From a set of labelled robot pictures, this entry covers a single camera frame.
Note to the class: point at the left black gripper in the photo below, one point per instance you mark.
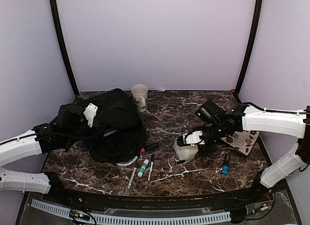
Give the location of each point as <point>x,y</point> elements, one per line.
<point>92,138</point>

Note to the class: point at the cream ceramic mug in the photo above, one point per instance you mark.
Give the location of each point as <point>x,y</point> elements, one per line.
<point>140,96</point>

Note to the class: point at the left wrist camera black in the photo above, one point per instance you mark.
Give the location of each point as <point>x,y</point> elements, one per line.
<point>69,116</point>

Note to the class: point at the floral square plate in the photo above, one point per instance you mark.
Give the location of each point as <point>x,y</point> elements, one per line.
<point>243,142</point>

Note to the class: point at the white glue stick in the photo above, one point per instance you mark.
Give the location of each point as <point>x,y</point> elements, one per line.
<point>143,168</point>

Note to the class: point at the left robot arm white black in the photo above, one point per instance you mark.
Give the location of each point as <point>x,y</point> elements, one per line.
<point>39,140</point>

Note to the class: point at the left black frame post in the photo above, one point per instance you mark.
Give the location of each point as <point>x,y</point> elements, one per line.
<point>62,45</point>

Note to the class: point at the blue cap white marker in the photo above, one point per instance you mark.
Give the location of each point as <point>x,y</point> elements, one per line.
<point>151,168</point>

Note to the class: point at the white clear pen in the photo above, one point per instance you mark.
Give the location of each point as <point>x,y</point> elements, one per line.
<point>131,181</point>

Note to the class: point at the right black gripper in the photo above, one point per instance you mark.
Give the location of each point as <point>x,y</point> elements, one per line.
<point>204,151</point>

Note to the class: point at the clear bag with sandwich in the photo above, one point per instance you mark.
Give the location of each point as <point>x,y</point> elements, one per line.
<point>185,153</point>

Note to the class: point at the black front rail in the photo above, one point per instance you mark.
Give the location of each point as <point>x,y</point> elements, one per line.
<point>233,200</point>

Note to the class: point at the right black frame post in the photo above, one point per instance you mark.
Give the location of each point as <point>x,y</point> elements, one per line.
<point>250,45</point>

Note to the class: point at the black student backpack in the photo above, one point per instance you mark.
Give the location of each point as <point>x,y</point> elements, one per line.
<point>119,131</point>

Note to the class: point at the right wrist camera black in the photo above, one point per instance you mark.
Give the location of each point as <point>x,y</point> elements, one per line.
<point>210,112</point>

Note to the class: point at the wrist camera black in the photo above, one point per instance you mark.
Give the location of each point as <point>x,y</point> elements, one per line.
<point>69,116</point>
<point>210,112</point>

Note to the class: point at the white cable duct strip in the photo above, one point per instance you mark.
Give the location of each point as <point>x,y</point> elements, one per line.
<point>131,218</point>

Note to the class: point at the blue cap black marker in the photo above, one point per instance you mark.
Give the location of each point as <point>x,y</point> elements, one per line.
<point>226,164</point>

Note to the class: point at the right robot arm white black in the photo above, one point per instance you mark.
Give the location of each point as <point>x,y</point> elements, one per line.
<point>248,117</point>

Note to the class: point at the black frame post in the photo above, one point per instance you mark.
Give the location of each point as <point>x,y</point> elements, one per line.
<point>62,45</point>
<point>250,45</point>

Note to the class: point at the pink cap black marker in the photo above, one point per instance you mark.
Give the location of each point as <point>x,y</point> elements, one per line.
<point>149,147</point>

